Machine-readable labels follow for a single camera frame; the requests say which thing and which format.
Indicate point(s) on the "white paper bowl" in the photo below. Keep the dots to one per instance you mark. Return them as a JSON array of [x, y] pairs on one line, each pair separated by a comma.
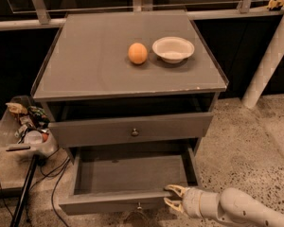
[[173, 49]]

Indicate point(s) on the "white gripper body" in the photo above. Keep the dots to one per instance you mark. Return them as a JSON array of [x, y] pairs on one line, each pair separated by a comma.
[[191, 200]]

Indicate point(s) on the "green snack bag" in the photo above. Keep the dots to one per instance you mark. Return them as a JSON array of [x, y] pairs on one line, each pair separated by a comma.
[[38, 113]]

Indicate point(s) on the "orange fruit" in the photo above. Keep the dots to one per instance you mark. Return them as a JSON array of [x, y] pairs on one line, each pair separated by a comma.
[[137, 53]]

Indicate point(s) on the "black stand pole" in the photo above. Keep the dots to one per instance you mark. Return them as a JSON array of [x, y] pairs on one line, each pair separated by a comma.
[[21, 203]]

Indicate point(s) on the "grey top drawer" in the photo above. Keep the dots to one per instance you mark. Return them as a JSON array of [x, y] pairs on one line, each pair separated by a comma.
[[110, 131]]

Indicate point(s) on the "yellow object on ledge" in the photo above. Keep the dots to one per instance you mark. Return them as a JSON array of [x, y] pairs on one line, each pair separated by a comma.
[[275, 4]]

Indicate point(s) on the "grey drawer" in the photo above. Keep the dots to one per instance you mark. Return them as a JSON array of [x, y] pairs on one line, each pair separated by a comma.
[[130, 177], [110, 131]]

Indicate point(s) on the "grey drawer cabinet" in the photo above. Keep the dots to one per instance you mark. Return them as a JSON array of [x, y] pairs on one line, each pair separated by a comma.
[[88, 74]]

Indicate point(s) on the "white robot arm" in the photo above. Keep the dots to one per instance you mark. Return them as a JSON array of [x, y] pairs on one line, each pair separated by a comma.
[[231, 207]]

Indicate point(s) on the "white cup in bin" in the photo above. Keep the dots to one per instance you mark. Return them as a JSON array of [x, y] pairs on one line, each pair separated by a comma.
[[33, 137]]

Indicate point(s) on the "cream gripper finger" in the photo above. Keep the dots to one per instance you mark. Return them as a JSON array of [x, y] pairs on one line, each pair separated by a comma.
[[175, 205], [177, 189]]

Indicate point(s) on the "tan crumpled item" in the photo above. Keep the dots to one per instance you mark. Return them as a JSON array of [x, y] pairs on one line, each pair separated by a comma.
[[16, 108]]

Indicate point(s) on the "white pillar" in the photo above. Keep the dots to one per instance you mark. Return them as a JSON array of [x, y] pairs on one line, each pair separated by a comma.
[[266, 68]]

